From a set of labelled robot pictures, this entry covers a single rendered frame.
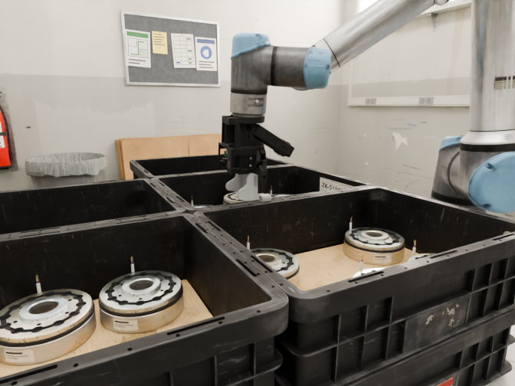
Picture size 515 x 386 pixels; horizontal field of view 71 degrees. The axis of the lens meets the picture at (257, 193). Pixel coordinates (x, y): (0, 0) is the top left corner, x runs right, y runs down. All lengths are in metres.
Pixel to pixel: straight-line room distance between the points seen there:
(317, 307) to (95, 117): 3.27
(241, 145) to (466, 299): 0.48
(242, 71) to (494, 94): 0.45
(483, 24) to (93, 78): 3.11
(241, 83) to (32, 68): 2.88
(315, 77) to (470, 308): 0.45
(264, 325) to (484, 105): 0.59
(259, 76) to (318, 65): 0.11
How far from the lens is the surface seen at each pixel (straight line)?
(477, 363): 0.63
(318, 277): 0.58
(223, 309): 0.45
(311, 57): 0.71
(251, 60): 0.72
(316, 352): 0.37
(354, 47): 0.85
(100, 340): 0.48
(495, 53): 0.77
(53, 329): 0.46
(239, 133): 0.74
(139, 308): 0.46
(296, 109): 4.28
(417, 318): 0.45
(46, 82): 3.49
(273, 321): 0.31
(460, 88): 3.70
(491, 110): 0.77
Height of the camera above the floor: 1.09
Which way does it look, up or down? 14 degrees down
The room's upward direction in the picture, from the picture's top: straight up
